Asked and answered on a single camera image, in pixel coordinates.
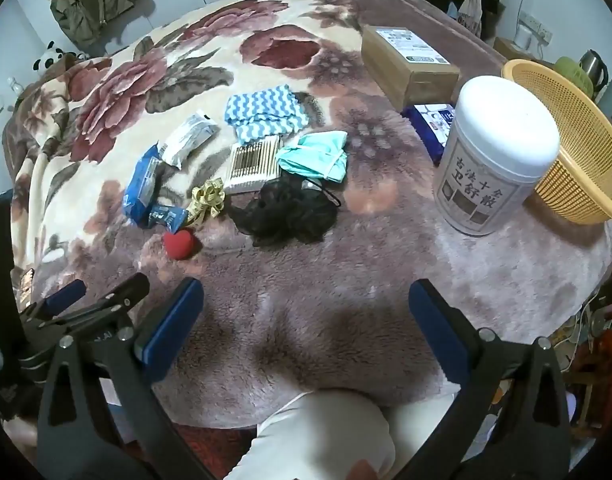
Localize yellow tape measure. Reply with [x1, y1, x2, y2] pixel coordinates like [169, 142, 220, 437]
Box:
[186, 178, 227, 226]

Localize red heart sponge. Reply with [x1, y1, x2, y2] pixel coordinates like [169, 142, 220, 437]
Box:
[163, 227, 196, 261]

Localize steel electric kettle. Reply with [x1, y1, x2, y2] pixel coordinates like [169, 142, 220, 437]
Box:
[578, 50, 609, 101]

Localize cotton swab pack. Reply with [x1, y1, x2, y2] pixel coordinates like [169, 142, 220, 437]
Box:
[225, 137, 282, 195]

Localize blue white wavy cloth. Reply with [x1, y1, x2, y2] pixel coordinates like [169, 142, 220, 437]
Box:
[223, 85, 312, 143]

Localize small blue packet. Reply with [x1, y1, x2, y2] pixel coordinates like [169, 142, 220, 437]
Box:
[148, 205, 188, 228]

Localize green plastic cover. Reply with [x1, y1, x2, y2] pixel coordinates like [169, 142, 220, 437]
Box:
[553, 56, 594, 96]

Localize person's leg in white trousers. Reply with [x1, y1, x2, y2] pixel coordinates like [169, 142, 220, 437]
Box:
[226, 387, 457, 480]

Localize wall power socket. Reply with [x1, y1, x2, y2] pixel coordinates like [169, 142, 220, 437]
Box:
[517, 12, 554, 43]

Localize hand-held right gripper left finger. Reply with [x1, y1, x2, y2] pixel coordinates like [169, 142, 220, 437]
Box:
[33, 277, 217, 480]

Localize teal face masks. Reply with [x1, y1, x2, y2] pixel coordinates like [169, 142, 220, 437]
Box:
[276, 131, 349, 183]

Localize orange plastic basket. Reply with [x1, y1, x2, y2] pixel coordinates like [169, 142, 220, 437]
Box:
[501, 59, 612, 225]

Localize floral plush blanket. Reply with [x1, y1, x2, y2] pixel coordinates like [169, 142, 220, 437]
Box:
[3, 0, 612, 428]

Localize panda plush toy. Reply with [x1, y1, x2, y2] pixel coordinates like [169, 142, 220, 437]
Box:
[33, 42, 72, 73]

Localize labelled cardboard box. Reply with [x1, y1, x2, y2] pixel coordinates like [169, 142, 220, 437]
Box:
[361, 25, 459, 111]

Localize green jacket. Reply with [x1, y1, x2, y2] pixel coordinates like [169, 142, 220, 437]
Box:
[50, 0, 147, 51]

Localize blue wet wipes pack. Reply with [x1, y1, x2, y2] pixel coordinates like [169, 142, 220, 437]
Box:
[123, 145, 167, 221]

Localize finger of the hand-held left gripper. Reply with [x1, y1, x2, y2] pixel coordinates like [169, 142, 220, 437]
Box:
[66, 273, 151, 333]
[38, 279, 88, 320]

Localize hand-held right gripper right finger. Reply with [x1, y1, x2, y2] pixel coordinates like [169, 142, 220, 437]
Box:
[386, 279, 572, 480]

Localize white face mask packet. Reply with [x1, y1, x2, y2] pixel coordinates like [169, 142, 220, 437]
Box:
[158, 109, 220, 168]

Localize dark blue flat packet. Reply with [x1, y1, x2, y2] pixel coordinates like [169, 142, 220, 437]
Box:
[403, 103, 457, 166]

